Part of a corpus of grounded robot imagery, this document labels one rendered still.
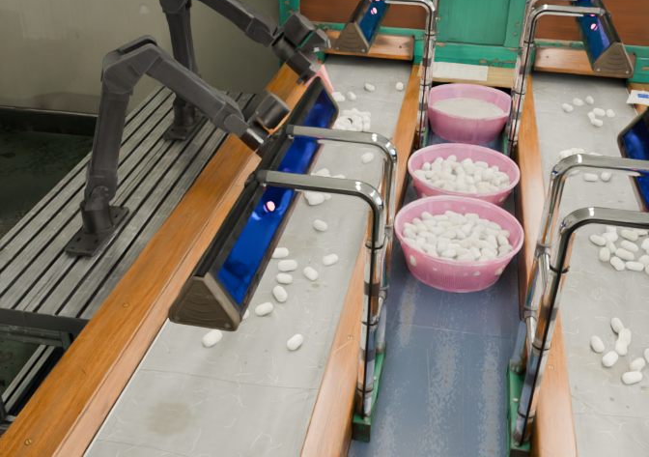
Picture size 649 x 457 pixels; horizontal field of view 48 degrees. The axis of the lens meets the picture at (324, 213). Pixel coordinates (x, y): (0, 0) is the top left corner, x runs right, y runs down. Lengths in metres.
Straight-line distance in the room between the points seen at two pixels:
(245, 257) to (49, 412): 0.44
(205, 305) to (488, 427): 0.60
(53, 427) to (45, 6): 2.79
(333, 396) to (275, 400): 0.09
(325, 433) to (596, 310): 0.59
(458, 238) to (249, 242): 0.76
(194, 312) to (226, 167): 0.97
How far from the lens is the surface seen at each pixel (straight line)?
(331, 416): 1.10
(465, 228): 1.59
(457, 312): 1.45
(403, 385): 1.28
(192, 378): 1.20
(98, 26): 3.62
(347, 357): 1.19
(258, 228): 0.91
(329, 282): 1.39
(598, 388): 1.26
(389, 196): 1.10
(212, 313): 0.80
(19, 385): 1.92
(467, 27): 2.44
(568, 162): 1.07
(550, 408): 1.17
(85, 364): 1.23
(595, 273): 1.52
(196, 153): 2.05
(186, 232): 1.51
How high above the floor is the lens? 1.56
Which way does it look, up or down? 31 degrees down
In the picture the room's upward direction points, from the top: 1 degrees clockwise
